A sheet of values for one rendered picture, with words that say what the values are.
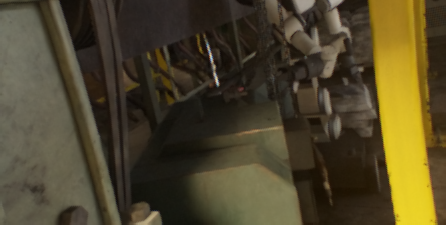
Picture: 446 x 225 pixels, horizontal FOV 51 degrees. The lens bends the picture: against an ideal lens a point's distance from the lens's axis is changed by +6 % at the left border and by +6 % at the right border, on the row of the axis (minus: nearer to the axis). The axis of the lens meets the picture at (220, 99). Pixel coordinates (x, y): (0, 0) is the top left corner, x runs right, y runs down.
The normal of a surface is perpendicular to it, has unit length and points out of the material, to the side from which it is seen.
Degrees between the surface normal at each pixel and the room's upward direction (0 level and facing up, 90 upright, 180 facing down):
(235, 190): 90
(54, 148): 90
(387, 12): 90
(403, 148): 90
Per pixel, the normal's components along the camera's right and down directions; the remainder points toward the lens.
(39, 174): 0.90, -0.07
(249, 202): -0.06, 0.25
